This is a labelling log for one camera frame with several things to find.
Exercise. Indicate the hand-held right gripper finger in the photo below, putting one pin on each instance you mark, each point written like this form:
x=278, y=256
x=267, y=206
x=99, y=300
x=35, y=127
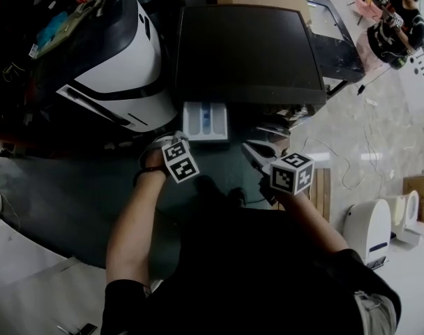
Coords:
x=266, y=149
x=254, y=155

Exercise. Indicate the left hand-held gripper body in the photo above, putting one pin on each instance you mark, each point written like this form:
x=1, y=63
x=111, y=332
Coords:
x=180, y=162

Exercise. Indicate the dark-topped washing machine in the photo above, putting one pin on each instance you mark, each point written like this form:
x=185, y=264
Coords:
x=247, y=51

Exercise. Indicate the person's right forearm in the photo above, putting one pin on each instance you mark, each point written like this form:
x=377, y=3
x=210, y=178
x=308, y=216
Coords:
x=313, y=222

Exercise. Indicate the large white and black machine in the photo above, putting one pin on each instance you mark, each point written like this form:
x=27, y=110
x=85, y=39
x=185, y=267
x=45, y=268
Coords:
x=128, y=58

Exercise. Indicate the person's left hand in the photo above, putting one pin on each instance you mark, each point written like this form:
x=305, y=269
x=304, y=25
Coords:
x=154, y=159

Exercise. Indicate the person's black shirt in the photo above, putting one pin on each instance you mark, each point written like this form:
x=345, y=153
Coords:
x=254, y=274

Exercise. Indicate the white domed appliance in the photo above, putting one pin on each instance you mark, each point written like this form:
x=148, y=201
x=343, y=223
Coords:
x=369, y=225

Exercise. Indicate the wooden slat pallet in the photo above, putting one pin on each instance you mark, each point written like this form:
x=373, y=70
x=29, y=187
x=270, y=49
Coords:
x=320, y=194

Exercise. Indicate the flat cardboard board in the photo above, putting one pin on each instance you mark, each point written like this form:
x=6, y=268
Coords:
x=76, y=19

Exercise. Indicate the black framed glass-top appliance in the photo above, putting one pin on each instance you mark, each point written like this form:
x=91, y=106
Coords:
x=334, y=54

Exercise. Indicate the white power strip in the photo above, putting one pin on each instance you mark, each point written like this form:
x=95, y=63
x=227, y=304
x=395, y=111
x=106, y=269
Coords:
x=371, y=102

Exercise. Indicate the white toilet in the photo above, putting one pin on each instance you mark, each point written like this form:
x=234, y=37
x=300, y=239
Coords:
x=412, y=215

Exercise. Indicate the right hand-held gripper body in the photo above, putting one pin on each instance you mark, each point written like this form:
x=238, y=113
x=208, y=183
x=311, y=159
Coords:
x=290, y=174

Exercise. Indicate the person's grey trousers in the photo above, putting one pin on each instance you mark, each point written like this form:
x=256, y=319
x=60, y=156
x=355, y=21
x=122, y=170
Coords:
x=376, y=314

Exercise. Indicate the white cabinet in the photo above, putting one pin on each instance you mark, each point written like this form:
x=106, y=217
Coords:
x=417, y=82

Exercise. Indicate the person's left forearm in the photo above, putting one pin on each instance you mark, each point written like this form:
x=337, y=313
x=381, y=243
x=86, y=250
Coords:
x=132, y=229

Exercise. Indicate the dark floor mat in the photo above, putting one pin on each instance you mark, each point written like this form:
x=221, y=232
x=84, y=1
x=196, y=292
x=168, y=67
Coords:
x=76, y=201

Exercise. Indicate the white detergent drawer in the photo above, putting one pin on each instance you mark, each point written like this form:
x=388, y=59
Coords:
x=219, y=122

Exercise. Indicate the pink chair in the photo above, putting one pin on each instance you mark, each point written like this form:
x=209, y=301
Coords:
x=365, y=2

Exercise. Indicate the black wristband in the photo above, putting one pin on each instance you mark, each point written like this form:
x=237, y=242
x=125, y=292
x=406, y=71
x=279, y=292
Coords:
x=152, y=169

